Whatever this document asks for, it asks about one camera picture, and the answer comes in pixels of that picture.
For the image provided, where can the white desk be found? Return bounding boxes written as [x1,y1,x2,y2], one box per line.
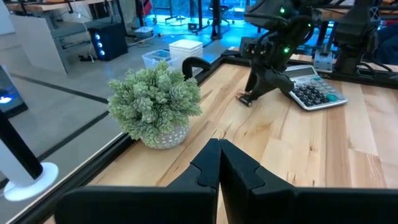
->
[8,2,94,75]

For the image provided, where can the grey desk calculator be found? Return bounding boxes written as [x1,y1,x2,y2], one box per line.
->
[283,64,349,112]

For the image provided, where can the black hook clamp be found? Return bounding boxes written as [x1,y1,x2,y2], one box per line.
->
[181,56,213,81]

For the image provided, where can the black office chair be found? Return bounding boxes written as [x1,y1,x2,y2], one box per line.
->
[206,0,236,26]

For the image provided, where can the white stacked storage bins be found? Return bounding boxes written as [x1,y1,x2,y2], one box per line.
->
[168,39,204,65]

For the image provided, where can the white pole with round base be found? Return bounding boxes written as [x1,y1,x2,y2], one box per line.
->
[0,108,60,202]

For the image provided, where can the green potted artificial succulent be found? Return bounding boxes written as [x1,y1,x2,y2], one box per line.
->
[106,60,203,151]

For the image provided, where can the black device blue light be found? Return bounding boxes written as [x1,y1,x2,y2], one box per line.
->
[0,64,29,119]

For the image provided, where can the black computer tower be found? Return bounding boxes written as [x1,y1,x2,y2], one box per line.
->
[87,21,129,62]

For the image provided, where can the clear plastic storage bin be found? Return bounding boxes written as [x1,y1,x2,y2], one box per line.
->
[141,49,175,70]

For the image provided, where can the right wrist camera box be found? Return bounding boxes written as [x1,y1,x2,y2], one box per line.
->
[240,36,261,60]

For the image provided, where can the black battery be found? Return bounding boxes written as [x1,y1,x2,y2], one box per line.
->
[237,92,253,108]

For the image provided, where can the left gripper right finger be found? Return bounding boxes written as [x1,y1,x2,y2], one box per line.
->
[219,139,398,224]

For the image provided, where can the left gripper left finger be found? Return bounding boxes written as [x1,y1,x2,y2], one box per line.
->
[53,138,222,224]

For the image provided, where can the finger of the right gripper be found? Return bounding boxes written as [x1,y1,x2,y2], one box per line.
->
[263,72,295,97]
[244,67,266,103]

